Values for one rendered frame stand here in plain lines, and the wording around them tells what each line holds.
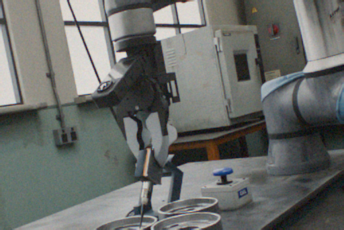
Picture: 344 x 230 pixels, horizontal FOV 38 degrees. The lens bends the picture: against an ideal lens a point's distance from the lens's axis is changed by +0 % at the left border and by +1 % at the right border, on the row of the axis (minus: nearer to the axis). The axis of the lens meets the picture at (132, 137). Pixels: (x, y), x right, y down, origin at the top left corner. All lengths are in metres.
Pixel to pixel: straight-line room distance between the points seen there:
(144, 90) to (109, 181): 2.33
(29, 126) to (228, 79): 1.21
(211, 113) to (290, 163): 1.91
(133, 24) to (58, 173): 2.07
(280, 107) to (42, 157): 1.75
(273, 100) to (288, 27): 3.49
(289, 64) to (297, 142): 3.49
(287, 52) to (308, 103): 3.54
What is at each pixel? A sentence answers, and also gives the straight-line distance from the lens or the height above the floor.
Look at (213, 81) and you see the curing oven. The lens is 3.07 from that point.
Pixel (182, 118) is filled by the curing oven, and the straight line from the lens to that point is 3.21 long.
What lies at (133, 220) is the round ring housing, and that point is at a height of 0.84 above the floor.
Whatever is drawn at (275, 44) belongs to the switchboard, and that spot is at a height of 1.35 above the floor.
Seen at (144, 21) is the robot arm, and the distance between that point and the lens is 0.80.
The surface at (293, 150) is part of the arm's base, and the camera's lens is 1.22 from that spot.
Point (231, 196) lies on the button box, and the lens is 0.95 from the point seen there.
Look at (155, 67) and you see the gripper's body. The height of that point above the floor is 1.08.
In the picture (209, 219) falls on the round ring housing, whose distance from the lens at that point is 0.79.
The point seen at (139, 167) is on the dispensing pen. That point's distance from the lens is 0.80.
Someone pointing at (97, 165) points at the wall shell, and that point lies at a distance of 3.03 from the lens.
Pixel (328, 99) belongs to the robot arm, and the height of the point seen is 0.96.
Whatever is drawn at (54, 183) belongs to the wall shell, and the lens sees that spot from 2.78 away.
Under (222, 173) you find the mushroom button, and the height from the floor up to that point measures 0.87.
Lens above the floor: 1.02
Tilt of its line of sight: 3 degrees down
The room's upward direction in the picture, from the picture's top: 11 degrees counter-clockwise
